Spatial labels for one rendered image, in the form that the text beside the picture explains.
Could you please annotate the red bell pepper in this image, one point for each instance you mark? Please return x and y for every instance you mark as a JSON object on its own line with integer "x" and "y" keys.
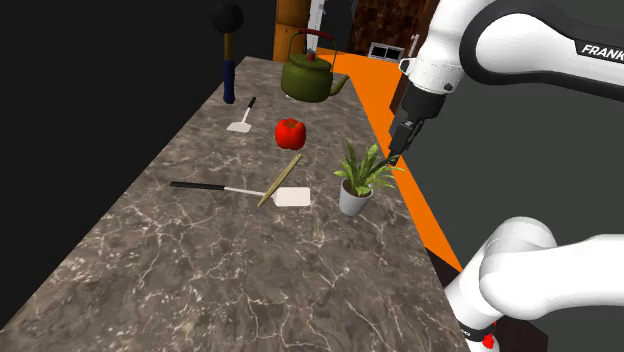
{"x": 290, "y": 133}

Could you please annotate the black-headed mallet with blue grip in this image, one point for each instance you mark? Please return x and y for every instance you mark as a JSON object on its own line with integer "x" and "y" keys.
{"x": 228, "y": 58}

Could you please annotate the potted green plant white pot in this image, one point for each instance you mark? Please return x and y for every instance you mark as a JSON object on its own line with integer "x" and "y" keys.
{"x": 358, "y": 183}

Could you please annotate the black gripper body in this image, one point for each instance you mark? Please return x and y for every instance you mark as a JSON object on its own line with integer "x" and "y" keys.
{"x": 419, "y": 105}

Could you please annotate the white window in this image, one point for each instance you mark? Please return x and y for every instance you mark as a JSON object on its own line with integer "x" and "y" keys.
{"x": 385, "y": 51}

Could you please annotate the wooden stick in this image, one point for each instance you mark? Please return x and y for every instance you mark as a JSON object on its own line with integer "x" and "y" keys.
{"x": 279, "y": 180}

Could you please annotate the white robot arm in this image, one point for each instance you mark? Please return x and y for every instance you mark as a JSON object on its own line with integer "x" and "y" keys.
{"x": 526, "y": 44}

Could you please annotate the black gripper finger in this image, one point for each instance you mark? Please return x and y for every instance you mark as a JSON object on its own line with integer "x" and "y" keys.
{"x": 400, "y": 139}

